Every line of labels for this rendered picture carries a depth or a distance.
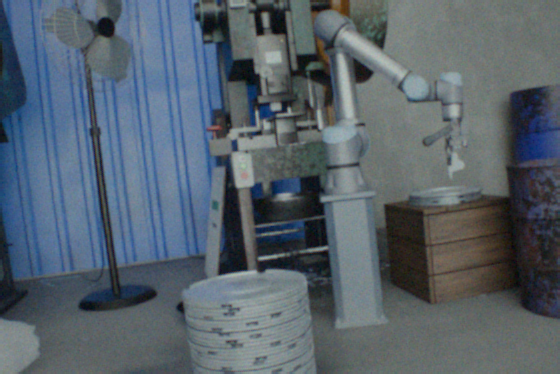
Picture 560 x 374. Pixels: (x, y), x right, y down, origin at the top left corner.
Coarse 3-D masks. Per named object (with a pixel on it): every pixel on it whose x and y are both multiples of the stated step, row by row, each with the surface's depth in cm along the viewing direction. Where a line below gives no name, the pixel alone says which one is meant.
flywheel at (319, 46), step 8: (336, 0) 255; (344, 0) 250; (336, 8) 257; (344, 8) 251; (312, 16) 292; (320, 40) 289; (320, 48) 287; (320, 56) 286; (328, 64) 275; (328, 72) 277
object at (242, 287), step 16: (240, 272) 139; (256, 272) 139; (272, 272) 137; (288, 272) 134; (208, 288) 127; (224, 288) 123; (240, 288) 121; (256, 288) 120; (272, 288) 120; (288, 288) 118; (208, 304) 112
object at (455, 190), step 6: (456, 186) 220; (462, 186) 218; (474, 186) 213; (480, 186) 208; (414, 192) 218; (420, 192) 220; (426, 192) 217; (432, 192) 208; (438, 192) 205; (444, 192) 203; (450, 192) 202; (456, 192) 202; (462, 192) 194; (468, 192) 194; (474, 192) 196
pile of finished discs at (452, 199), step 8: (480, 192) 206; (408, 200) 214; (416, 200) 206; (424, 200) 203; (432, 200) 200; (440, 200) 205; (448, 200) 198; (456, 200) 198; (464, 200) 201; (472, 200) 200
